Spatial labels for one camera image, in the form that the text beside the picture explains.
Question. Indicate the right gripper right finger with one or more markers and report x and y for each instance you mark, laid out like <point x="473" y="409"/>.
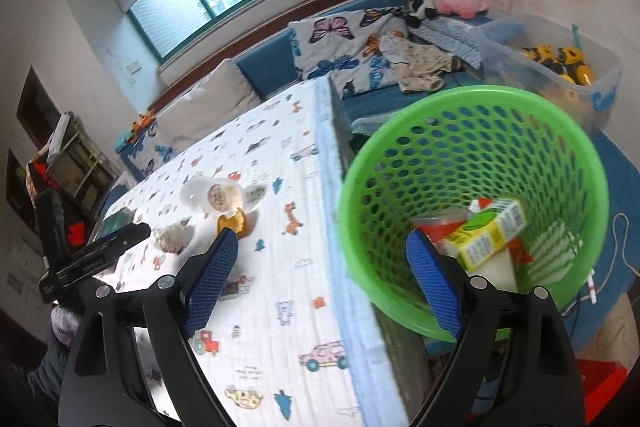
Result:
<point x="512" y="362"/>

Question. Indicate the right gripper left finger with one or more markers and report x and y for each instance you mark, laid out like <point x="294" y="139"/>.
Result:
<point x="131" y="362"/>

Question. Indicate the white paper cup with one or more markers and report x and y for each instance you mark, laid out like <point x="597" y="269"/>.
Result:
<point x="499" y="271"/>

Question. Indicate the white tissue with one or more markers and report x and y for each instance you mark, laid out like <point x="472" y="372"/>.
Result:
<point x="173" y="238"/>

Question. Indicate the green yellow juice carton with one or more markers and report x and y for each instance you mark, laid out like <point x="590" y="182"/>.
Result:
<point x="486" y="233"/>

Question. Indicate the clear pudding cup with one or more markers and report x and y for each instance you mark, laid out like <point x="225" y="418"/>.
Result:
<point x="194" y="194"/>

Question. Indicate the red printed plastic cup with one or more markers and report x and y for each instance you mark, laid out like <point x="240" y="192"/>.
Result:
<point x="437" y="225"/>

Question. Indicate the metal shelf rack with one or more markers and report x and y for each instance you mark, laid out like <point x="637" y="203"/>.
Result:
<point x="71" y="163"/>

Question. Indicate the left butterfly pillow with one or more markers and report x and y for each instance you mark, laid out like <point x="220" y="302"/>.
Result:
<point x="149" y="151"/>

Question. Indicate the butterfly pillow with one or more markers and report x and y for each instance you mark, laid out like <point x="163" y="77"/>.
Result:
<point x="149" y="151"/>
<point x="345" y="47"/>

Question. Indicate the orange toy on sofa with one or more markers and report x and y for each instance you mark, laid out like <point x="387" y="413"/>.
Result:
<point x="142" y="122"/>

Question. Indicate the patterned white tablecloth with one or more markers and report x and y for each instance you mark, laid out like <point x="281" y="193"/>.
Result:
<point x="292" y="340"/>

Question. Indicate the beige cushion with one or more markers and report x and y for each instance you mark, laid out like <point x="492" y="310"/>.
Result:
<point x="215" y="100"/>

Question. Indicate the green plastic waste basket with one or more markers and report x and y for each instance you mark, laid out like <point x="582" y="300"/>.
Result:
<point x="459" y="145"/>

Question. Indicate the yellow toy truck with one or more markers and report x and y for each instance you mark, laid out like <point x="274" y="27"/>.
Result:
<point x="569" y="62"/>

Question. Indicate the clear plastic toy bin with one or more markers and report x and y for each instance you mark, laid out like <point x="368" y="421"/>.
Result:
<point x="501" y="41"/>

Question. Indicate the beige crumpled clothes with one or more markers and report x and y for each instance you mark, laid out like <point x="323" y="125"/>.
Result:
<point x="417" y="67"/>

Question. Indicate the striped grey cloth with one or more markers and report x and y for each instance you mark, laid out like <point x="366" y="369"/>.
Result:
<point x="453" y="35"/>

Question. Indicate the blue sofa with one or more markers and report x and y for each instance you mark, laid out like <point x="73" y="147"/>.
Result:
<point x="269" y="68"/>

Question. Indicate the right butterfly pillow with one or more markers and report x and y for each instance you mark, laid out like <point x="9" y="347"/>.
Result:
<point x="345" y="47"/>

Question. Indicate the pink plush toy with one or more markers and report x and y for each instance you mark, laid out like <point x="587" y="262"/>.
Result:
<point x="465" y="9"/>

